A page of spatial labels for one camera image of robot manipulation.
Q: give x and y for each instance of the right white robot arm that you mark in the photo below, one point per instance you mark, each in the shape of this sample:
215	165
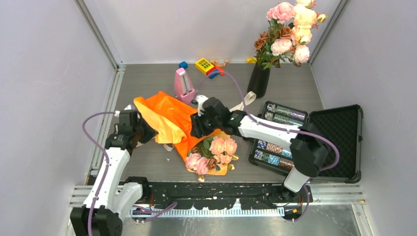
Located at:
308	149

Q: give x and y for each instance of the yellow toy block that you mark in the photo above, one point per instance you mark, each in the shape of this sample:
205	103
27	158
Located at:
204	66

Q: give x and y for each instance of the wooden toy pieces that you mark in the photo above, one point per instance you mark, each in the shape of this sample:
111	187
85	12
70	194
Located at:
220	63

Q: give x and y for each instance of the pink metronome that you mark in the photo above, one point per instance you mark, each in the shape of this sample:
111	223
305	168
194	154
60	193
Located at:
183	87

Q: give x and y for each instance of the red blue toy blocks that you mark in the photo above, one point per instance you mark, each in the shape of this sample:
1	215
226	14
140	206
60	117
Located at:
215	71

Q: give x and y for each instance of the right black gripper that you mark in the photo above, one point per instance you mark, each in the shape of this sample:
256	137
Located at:
197	131

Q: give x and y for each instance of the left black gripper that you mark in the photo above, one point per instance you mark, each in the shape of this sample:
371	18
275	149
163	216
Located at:
150	132

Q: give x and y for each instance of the orange flower bouquet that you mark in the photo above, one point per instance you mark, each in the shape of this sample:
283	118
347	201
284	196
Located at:
212	154

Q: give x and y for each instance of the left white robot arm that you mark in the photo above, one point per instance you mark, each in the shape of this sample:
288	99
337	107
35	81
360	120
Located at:
104	210

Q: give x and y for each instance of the cream printed ribbon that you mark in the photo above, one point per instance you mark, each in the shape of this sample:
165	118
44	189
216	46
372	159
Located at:
248	99

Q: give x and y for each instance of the blue toy block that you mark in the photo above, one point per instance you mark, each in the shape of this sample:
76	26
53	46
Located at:
183	65

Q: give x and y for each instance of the pink flowers in vase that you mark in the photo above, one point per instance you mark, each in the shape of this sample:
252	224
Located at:
288	35

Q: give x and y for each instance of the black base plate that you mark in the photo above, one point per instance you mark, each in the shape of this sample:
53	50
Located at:
220	195

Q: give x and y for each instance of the black vase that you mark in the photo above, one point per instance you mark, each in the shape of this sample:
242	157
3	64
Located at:
258	82

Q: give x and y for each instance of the small yellow toy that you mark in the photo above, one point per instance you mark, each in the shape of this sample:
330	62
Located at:
251	60

